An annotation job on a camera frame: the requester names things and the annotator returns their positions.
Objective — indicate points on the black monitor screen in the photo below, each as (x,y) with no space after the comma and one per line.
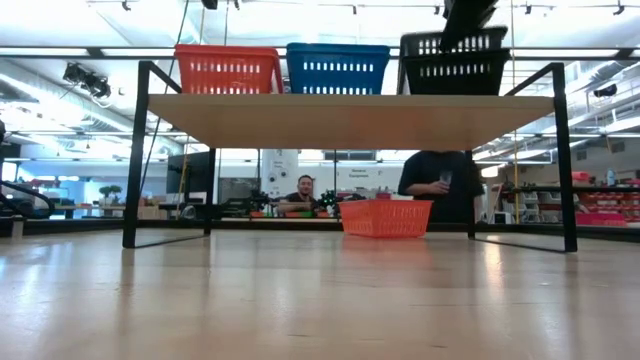
(192,172)

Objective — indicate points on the clear drinking cup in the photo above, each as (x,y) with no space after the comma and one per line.
(446,177)

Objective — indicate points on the background black robot arm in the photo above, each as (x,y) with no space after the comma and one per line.
(250,202)
(327,200)

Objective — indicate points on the standing person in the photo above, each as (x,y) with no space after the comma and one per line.
(425,170)

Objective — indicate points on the orange plastic basket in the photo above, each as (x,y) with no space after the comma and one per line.
(225,54)
(385,220)

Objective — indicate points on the seated person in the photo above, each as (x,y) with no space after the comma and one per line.
(302,197)

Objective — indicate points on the black ceiling light cluster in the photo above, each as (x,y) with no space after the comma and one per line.
(92,85)

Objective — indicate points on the ceiling track light rail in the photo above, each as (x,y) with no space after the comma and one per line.
(527,9)

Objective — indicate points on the white pillar with signs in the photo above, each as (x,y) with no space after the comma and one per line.
(280,165)

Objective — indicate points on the blue plastic basket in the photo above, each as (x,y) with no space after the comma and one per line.
(337,54)

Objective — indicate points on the storage rack with red bins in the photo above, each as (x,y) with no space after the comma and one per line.
(600,200)

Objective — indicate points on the small potted plant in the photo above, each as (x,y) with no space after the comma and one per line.
(110,191)

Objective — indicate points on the wooden shelf black metal frame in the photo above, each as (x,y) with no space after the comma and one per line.
(350,120)

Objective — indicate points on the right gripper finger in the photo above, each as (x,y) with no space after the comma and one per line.
(465,20)

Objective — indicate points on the dark ceiling fixture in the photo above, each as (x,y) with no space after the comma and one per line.
(606,91)

